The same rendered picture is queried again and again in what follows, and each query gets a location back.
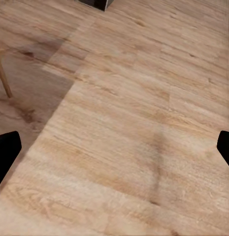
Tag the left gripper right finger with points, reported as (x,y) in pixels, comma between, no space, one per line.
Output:
(223,145)

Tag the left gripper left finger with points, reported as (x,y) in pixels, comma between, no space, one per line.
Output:
(10,147)

